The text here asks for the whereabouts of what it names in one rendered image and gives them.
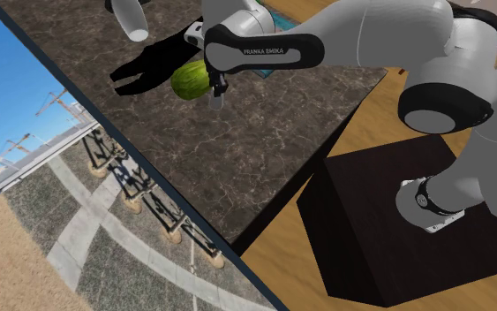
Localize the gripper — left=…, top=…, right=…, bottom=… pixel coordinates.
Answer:
left=109, top=16, right=205, bottom=97

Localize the green melon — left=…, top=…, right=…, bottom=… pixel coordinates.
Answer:
left=169, top=59, right=213, bottom=102

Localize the small clear black-capped bottle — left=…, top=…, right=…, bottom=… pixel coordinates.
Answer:
left=207, top=72, right=229, bottom=111

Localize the dark marble top table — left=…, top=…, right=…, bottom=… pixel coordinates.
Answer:
left=0, top=0, right=389, bottom=256

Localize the teal box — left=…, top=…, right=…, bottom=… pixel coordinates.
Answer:
left=251, top=11, right=298, bottom=80

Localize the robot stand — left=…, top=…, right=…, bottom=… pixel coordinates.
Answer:
left=296, top=133, right=497, bottom=309

